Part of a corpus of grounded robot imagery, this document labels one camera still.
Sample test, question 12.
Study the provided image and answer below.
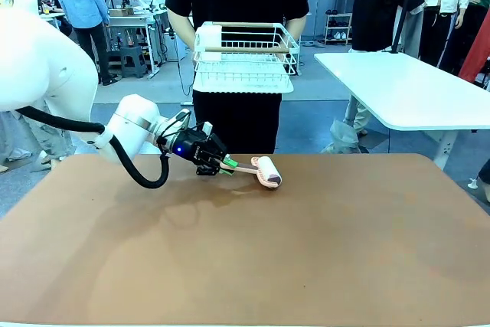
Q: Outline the person's right forearm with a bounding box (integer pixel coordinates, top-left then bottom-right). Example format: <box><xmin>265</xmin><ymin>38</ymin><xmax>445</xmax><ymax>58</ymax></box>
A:
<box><xmin>167</xmin><ymin>8</ymin><xmax>198</xmax><ymax>51</ymax></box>

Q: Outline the pink lint roller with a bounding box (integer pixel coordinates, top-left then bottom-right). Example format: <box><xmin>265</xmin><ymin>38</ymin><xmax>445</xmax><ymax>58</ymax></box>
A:
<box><xmin>219</xmin><ymin>155</ymin><xmax>283</xmax><ymax>191</ymax></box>

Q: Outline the seated person in black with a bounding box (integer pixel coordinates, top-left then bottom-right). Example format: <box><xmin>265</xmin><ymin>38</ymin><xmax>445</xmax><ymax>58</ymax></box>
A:
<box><xmin>35</xmin><ymin>0</ymin><xmax>74</xmax><ymax>37</ymax></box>

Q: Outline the grey step stool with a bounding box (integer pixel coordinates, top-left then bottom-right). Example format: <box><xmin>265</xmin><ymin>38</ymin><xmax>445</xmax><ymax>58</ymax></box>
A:
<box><xmin>119</xmin><ymin>44</ymin><xmax>149</xmax><ymax>80</ymax></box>

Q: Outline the background workbench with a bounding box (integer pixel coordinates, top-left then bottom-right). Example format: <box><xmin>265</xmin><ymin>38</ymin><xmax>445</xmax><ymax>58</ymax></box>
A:
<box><xmin>107</xmin><ymin>9</ymin><xmax>170</xmax><ymax>76</ymax></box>

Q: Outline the red garment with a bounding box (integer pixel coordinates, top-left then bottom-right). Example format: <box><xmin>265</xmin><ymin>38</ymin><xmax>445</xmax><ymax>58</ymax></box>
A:
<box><xmin>458</xmin><ymin>8</ymin><xmax>490</xmax><ymax>83</ymax></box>

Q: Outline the person's left forearm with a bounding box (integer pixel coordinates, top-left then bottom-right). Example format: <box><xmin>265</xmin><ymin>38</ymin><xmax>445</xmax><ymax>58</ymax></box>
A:
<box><xmin>284</xmin><ymin>14</ymin><xmax>308</xmax><ymax>44</ymax></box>

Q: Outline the white side table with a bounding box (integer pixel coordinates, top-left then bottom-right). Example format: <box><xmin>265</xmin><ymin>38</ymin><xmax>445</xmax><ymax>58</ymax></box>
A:
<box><xmin>314</xmin><ymin>51</ymin><xmax>490</xmax><ymax>172</ymax></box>

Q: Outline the white shoe rack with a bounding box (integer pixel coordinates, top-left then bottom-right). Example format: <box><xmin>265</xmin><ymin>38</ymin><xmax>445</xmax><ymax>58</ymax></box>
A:
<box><xmin>322</xmin><ymin>11</ymin><xmax>354</xmax><ymax>47</ymax></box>

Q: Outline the person in black coat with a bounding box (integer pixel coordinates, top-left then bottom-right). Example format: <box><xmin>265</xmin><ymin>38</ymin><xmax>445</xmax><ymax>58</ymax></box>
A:
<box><xmin>343</xmin><ymin>0</ymin><xmax>426</xmax><ymax>137</ymax></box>

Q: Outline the black stand pole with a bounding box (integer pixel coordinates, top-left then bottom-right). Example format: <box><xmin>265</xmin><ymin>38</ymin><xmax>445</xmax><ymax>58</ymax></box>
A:
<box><xmin>390</xmin><ymin>0</ymin><xmax>421</xmax><ymax>54</ymax></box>

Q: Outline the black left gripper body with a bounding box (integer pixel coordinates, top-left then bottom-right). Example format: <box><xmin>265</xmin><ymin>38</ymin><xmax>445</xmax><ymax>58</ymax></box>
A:
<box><xmin>167</xmin><ymin>129</ymin><xmax>228</xmax><ymax>178</ymax></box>

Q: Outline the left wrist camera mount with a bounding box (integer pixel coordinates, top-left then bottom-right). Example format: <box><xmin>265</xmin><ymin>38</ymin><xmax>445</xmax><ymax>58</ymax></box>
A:
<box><xmin>172</xmin><ymin>108</ymin><xmax>214</xmax><ymax>137</ymax></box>

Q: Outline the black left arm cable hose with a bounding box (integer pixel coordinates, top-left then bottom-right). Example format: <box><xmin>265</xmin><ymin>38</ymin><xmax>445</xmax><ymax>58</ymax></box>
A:
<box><xmin>15</xmin><ymin>105</ymin><xmax>172</xmax><ymax>191</ymax></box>

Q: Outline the white wire dish rack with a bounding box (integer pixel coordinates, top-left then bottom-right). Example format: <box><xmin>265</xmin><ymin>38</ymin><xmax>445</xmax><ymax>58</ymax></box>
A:
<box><xmin>191</xmin><ymin>21</ymin><xmax>301</xmax><ymax>95</ymax></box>

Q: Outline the clear plastic bag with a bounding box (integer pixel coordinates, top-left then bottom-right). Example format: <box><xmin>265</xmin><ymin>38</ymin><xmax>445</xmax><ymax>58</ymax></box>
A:
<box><xmin>320</xmin><ymin>119</ymin><xmax>361</xmax><ymax>155</ymax></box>

